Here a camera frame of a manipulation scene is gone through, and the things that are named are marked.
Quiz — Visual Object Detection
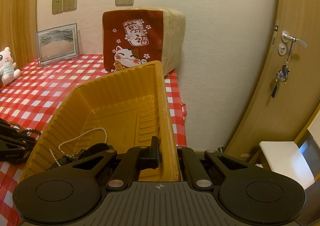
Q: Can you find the white chair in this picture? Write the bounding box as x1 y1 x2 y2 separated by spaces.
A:
259 141 315 189

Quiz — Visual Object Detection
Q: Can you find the yellow plastic tray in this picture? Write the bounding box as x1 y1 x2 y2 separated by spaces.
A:
21 60 181 182

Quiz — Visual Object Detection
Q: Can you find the red white checkered tablecloth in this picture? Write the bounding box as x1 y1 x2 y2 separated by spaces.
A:
1 54 187 225

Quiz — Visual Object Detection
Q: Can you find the white pearl necklace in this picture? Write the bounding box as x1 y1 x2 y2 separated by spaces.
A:
49 127 108 168

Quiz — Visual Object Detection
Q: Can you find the silver door handle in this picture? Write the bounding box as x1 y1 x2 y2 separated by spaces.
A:
281 31 308 48

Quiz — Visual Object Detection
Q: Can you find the silver door lock knob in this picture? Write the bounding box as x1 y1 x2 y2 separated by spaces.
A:
278 43 287 56

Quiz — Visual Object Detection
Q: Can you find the white cat plush toy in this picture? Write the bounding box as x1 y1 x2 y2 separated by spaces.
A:
0 47 21 85

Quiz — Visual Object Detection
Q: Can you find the blue tassel charm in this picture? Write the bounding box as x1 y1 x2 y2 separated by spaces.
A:
271 41 294 98

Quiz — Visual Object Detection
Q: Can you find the double wall power socket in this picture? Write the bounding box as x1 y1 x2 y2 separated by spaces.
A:
52 0 77 15

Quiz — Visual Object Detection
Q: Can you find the silver framed sand picture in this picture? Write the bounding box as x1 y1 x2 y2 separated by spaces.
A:
35 23 80 66

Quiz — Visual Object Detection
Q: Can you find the wooden door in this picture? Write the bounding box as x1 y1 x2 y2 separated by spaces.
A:
225 0 319 161

